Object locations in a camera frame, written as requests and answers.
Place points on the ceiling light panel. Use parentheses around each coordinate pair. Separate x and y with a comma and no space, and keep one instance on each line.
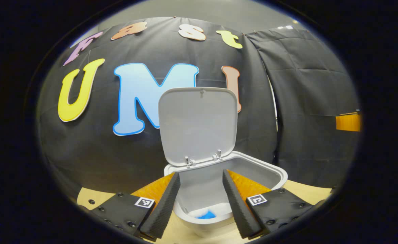
(285,27)

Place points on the white desktop garbage bin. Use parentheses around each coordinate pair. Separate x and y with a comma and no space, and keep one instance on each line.
(199,125)

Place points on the blue paper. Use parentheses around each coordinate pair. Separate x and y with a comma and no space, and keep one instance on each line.
(206,215)

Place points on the black backdrop cloth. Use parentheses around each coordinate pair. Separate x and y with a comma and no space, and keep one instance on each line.
(100,152)

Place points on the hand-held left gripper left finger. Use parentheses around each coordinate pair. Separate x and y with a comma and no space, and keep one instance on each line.
(163,206)

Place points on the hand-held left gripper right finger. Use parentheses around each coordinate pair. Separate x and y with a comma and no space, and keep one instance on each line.
(238,206)

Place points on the wooden desktop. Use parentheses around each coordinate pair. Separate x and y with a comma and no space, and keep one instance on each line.
(300,191)

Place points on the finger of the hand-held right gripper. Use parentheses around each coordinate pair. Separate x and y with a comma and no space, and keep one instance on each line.
(348,122)

